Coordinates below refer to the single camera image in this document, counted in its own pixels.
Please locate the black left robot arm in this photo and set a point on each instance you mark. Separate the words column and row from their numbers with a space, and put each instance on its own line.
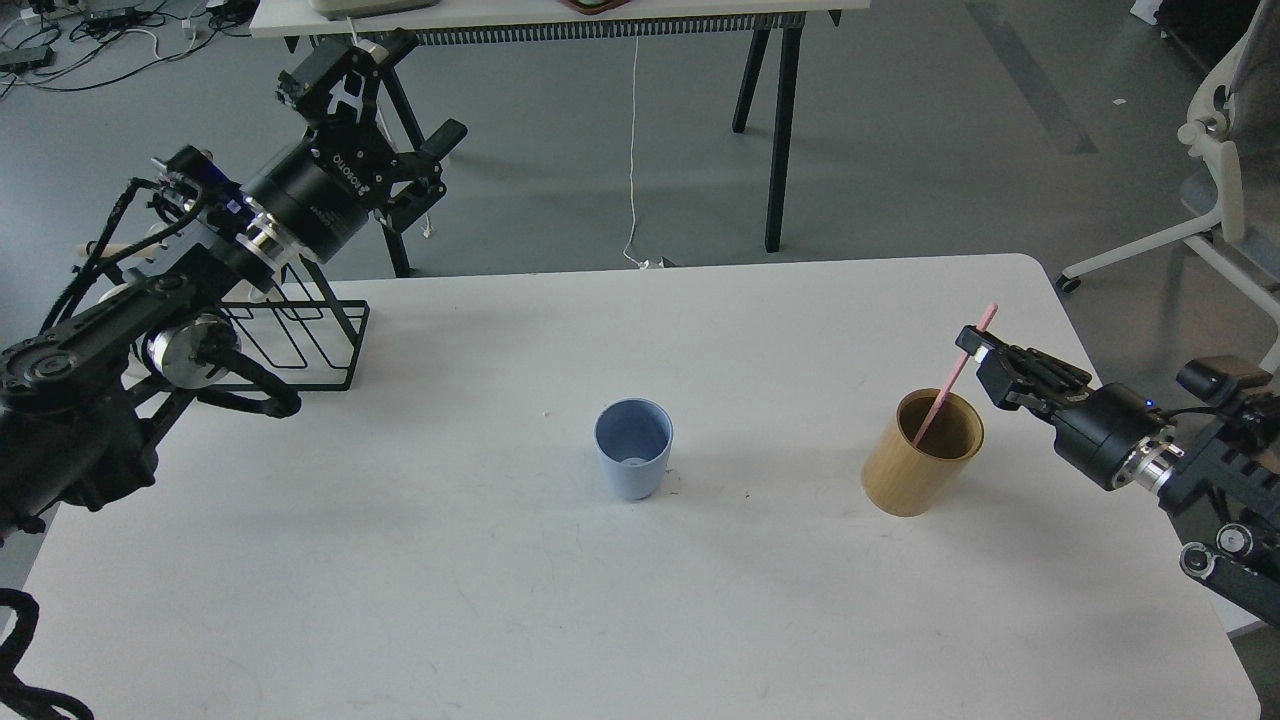
column 140, row 333

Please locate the black wire rack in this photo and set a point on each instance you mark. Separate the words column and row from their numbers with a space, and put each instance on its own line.
column 300, row 330

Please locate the white office chair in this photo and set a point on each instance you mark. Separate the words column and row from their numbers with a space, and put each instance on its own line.
column 1232, row 128

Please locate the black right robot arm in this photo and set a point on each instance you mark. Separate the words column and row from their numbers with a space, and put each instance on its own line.
column 1231, row 464

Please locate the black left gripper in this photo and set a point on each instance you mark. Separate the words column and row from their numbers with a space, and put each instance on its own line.
column 324, row 189

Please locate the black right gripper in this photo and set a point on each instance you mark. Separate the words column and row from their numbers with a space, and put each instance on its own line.
column 1096, row 434

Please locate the blue cup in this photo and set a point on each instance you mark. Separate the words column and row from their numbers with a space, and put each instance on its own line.
column 633, row 439

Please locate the pink chopstick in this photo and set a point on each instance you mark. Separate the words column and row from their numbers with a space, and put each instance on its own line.
column 946, row 389

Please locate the background white table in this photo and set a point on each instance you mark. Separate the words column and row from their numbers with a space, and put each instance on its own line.
column 474, row 23

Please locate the bamboo cylinder holder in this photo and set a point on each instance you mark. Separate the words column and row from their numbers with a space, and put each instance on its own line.
column 904, row 477

